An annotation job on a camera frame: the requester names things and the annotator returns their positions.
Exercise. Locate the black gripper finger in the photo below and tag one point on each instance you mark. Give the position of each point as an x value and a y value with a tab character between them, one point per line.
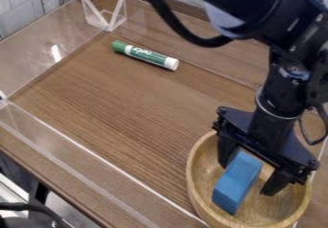
275	183
227	147

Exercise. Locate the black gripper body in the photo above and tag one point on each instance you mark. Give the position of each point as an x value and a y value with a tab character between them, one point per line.
266	135

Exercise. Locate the blue rectangular block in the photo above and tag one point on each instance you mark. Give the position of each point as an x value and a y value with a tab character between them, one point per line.
235	182

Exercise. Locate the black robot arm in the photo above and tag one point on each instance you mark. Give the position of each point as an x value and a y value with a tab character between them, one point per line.
292	27

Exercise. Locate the brown wooden bowl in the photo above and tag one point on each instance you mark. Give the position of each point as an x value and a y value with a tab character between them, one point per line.
261	211

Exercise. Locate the green white marker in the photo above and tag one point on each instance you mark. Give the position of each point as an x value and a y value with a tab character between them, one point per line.
146	55

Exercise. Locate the black table leg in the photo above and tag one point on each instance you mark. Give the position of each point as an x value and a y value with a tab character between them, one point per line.
41	192

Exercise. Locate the clear acrylic tray wall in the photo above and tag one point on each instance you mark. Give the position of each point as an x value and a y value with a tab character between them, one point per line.
101	124

